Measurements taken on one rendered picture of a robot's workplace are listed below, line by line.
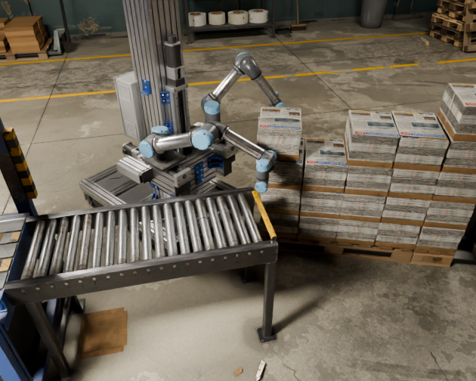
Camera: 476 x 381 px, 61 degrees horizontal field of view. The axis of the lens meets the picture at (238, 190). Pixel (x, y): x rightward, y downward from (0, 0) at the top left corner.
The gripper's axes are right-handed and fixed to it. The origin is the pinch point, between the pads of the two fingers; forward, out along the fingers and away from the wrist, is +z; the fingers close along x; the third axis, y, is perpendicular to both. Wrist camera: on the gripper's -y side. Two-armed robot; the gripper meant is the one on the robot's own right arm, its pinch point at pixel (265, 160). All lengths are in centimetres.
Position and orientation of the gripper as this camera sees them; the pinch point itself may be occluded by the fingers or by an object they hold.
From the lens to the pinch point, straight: 270.8
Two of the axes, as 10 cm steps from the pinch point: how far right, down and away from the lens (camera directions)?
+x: -9.9, -0.7, 1.1
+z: 1.3, -5.8, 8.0
